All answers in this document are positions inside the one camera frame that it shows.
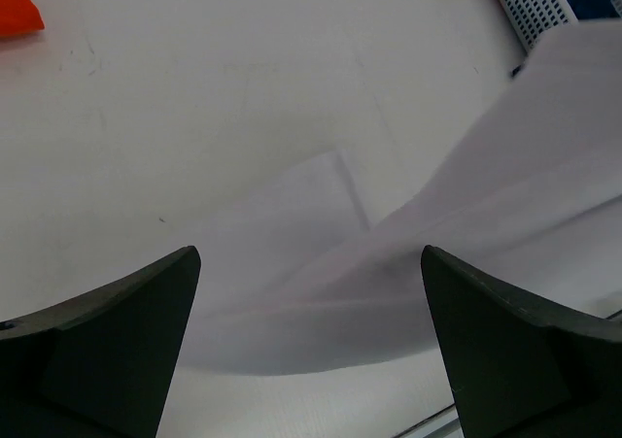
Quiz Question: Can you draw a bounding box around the white perforated basket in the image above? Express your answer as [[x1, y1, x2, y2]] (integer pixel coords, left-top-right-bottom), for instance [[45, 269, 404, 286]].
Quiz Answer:
[[499, 0, 578, 52]]

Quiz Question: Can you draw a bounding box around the white t shirt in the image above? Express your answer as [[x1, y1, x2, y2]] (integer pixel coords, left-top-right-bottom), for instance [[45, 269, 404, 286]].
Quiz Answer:
[[181, 20, 621, 376]]

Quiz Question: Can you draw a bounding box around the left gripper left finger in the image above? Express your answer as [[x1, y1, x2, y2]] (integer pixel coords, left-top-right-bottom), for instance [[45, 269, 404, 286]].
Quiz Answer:
[[1, 247, 201, 437]]

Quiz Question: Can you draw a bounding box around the folded orange t shirt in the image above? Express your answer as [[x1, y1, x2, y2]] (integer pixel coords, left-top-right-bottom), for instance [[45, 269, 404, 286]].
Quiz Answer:
[[0, 0, 45, 39]]

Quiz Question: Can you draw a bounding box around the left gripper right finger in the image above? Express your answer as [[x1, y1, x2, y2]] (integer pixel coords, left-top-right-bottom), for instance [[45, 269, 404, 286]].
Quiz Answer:
[[421, 246, 621, 437]]

